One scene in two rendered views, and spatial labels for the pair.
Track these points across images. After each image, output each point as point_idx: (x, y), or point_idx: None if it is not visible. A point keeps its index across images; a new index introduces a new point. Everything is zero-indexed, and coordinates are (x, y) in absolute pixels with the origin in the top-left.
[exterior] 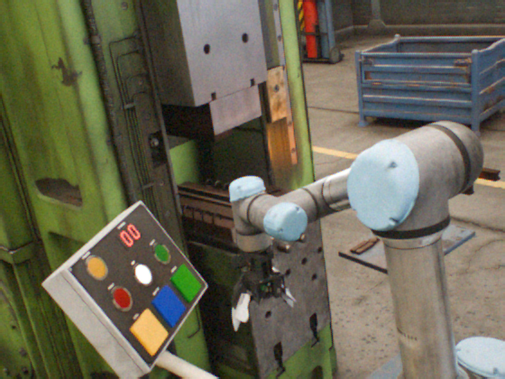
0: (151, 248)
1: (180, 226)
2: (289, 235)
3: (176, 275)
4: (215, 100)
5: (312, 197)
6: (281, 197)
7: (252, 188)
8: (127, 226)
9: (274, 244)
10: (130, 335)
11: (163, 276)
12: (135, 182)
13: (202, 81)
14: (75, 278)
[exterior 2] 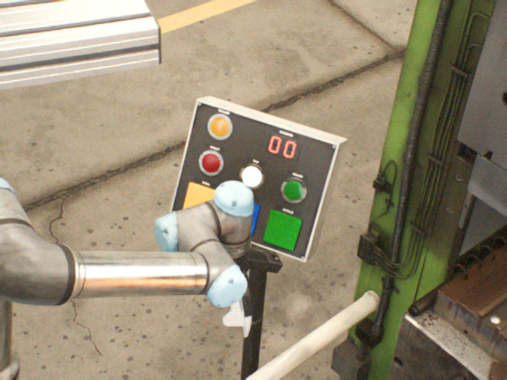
0: (290, 177)
1: (454, 237)
2: (156, 240)
3: (278, 214)
4: (487, 159)
5: (192, 249)
6: (194, 221)
7: (216, 197)
8: (288, 140)
9: (455, 366)
10: (185, 183)
11: (269, 200)
12: (427, 144)
13: (479, 124)
14: (195, 111)
